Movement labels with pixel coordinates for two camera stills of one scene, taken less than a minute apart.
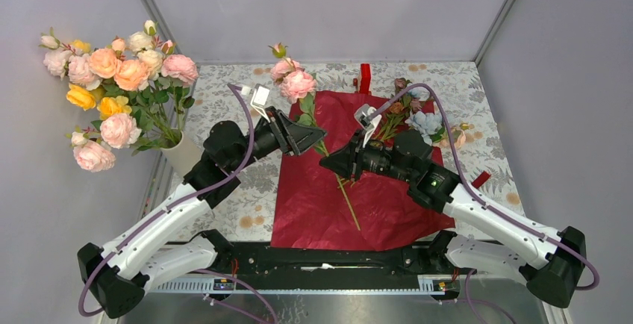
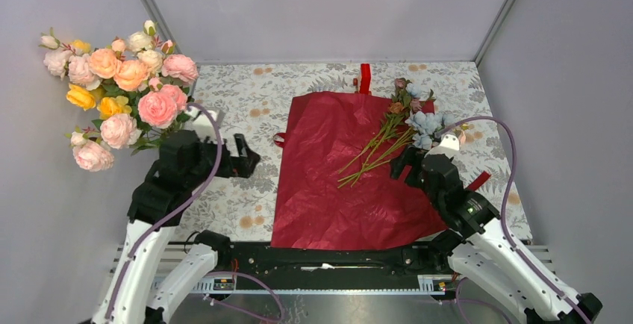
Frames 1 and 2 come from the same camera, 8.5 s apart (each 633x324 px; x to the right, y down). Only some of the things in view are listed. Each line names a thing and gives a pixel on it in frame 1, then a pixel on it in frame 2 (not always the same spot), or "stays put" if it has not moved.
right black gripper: x=348 y=160 to x=411 y=155
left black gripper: x=291 y=136 to x=242 y=165
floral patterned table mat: x=235 y=95 stays put
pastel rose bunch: x=139 y=86 stays put
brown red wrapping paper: x=417 y=111 stays put
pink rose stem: x=298 y=84 to x=160 y=108
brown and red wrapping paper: x=317 y=208 stays put
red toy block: x=365 y=76 stays put
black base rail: x=298 y=260 stays put
